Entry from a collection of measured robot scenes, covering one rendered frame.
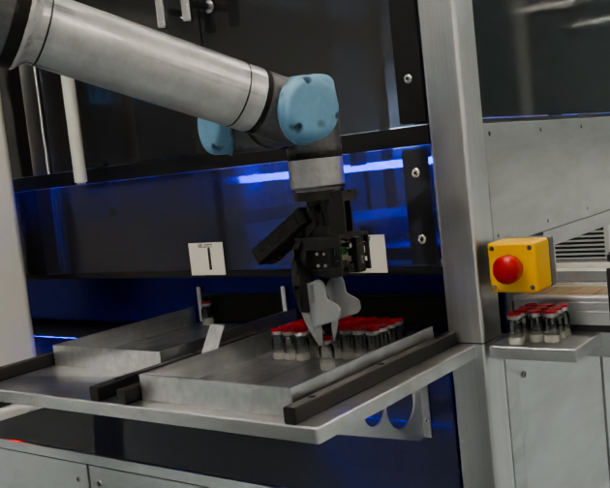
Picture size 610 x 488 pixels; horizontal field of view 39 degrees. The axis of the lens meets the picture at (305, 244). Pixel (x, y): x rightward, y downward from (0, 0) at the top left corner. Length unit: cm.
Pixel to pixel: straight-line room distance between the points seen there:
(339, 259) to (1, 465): 132
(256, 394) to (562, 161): 79
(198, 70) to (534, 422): 84
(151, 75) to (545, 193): 82
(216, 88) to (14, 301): 103
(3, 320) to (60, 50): 104
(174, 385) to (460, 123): 54
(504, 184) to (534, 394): 35
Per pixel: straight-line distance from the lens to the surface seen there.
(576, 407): 166
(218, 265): 155
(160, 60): 91
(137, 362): 136
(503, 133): 137
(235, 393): 106
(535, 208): 148
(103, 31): 90
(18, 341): 187
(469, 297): 128
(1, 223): 185
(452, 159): 127
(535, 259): 122
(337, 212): 113
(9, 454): 221
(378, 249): 134
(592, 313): 133
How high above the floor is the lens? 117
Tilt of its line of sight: 5 degrees down
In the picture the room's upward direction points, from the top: 6 degrees counter-clockwise
